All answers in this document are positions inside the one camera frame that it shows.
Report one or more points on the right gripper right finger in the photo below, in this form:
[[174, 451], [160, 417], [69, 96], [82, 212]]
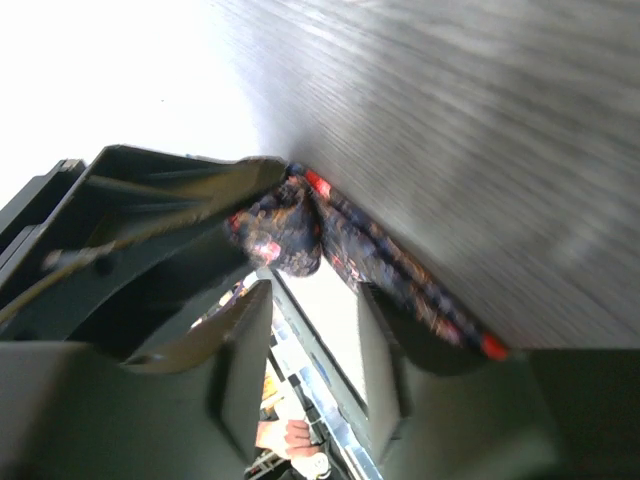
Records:
[[439, 412]]

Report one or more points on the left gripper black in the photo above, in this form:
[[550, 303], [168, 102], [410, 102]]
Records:
[[127, 196]]

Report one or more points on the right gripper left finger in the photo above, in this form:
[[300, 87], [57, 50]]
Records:
[[187, 410]]

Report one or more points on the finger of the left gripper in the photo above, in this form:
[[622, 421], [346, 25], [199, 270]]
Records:
[[125, 300]]

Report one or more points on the dark patterned necktie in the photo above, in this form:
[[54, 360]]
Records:
[[305, 221]]

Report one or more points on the bystander hand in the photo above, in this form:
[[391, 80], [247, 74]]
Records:
[[288, 439]]

